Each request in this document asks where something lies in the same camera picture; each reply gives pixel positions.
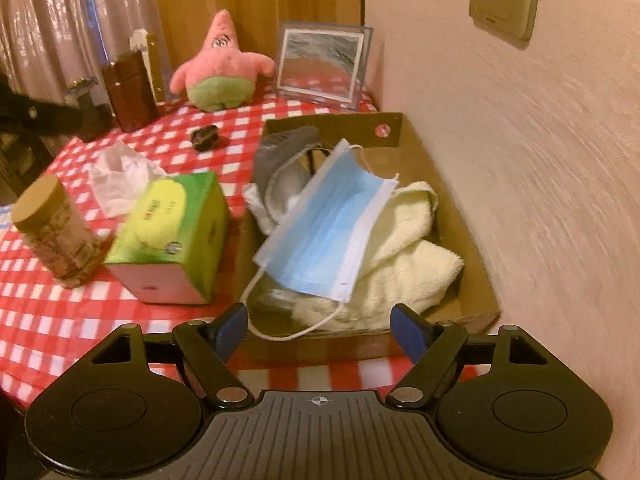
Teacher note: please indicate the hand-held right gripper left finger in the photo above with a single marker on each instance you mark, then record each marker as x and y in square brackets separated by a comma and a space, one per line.
[232, 327]

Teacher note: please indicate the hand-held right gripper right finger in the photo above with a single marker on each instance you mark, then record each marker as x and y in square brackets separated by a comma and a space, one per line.
[407, 330]

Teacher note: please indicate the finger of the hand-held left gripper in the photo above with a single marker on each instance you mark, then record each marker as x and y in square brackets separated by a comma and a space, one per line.
[35, 115]

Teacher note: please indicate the pale yellow towel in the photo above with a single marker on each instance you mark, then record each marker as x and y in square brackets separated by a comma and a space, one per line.
[400, 240]

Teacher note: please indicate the blue face mask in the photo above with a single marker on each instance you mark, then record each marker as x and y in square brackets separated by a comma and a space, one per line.
[320, 230]

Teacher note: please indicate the brown cardboard box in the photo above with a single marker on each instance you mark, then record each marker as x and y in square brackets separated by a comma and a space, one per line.
[430, 160]

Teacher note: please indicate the grey soft pad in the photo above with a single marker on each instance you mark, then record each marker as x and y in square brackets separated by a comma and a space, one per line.
[287, 160]

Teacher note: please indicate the black grinder bottle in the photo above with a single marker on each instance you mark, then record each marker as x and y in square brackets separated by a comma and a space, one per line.
[92, 120]

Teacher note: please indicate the sheer curtain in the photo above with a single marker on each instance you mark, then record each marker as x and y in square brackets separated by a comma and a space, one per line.
[50, 20]

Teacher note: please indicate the dark brown canister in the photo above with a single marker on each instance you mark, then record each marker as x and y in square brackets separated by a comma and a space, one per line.
[130, 90]

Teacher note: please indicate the crumpled white tissue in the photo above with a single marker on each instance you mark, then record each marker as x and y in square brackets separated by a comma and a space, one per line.
[122, 180]

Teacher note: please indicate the green tissue box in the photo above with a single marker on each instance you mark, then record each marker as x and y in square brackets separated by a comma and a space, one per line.
[165, 230]

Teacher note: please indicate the cashew jar with gold lid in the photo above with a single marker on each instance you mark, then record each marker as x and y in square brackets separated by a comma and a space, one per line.
[55, 235]

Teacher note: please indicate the white plastic object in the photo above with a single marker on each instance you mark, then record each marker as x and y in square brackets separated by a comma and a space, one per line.
[145, 60]

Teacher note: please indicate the small black hair clip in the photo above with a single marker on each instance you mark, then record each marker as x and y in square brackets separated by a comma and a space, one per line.
[206, 137]

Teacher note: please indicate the red checked tablecloth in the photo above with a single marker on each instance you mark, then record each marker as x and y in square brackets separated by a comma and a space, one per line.
[50, 320]

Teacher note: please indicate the pink starfish plush toy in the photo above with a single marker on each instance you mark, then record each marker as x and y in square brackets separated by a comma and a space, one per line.
[220, 67]

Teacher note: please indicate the clear picture frame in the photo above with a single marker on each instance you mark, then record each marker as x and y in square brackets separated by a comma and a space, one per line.
[320, 60]

